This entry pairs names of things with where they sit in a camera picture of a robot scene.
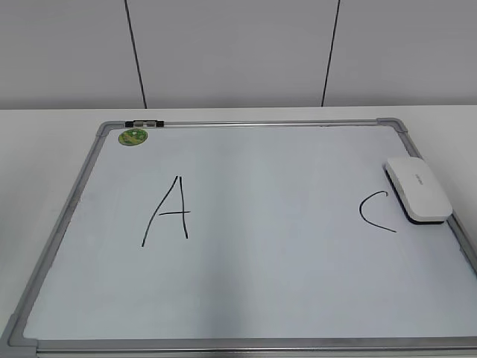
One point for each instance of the white board eraser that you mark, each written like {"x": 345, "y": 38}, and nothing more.
{"x": 418, "y": 190}

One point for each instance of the green round magnet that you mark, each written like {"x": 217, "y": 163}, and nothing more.
{"x": 133, "y": 137}

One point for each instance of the black silver hanging clip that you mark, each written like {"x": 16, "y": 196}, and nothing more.
{"x": 144, "y": 124}

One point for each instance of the white board with grey frame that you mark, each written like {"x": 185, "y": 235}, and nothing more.
{"x": 247, "y": 239}

